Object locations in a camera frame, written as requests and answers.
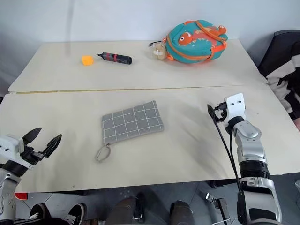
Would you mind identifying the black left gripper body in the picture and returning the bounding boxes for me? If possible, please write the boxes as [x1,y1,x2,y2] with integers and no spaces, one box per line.
[19,142,45,169]

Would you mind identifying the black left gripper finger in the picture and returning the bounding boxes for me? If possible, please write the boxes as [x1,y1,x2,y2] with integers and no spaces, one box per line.
[22,127,43,144]
[43,134,63,158]

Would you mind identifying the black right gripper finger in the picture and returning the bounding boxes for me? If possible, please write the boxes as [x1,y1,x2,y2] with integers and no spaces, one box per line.
[207,104,216,121]

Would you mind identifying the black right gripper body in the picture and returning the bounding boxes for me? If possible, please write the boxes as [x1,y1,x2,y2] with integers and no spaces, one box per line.
[212,101,229,124]

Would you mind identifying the grey checked fabric pouch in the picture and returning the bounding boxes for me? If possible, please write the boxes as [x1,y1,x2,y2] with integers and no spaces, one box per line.
[94,100,165,163]

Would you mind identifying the red plastic part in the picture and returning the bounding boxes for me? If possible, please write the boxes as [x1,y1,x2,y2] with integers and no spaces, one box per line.
[14,192,29,201]

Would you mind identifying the teal dinosaur backpack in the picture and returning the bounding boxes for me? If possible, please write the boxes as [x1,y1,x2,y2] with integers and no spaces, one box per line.
[163,20,229,64]

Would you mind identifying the person in black white jacket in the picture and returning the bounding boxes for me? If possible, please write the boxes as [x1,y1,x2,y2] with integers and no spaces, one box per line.
[257,30,300,132]

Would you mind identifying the orange foam block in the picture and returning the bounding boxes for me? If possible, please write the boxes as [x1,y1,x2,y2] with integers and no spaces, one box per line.
[81,55,94,67]

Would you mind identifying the dark brown rounded shape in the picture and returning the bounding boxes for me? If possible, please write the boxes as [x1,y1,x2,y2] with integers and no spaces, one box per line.
[109,196,139,225]

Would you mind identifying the grey metal tube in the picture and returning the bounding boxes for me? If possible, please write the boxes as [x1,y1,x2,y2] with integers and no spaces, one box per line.
[205,192,226,225]

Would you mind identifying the black red electric screwdriver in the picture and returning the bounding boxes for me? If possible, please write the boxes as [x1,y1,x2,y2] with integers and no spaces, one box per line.
[96,52,133,65]

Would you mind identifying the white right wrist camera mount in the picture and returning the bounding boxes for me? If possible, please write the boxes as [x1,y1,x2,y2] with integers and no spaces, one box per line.
[222,93,247,128]

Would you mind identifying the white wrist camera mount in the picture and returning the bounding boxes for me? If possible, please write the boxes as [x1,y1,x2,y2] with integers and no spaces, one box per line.
[0,134,25,163]
[222,93,247,128]

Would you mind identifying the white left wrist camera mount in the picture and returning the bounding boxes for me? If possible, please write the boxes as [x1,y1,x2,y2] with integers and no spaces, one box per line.
[0,134,25,163]

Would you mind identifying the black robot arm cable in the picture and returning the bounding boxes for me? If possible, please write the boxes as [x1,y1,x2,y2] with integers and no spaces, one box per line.
[212,119,245,196]
[229,130,243,188]

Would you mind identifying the beige plush keychain toy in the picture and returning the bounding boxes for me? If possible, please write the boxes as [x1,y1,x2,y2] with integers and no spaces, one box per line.
[148,41,168,60]

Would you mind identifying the black upright post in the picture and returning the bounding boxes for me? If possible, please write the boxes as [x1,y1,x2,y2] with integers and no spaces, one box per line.
[132,191,146,223]

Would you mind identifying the thin white cable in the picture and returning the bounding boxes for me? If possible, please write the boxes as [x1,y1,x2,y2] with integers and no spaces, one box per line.
[215,217,236,225]

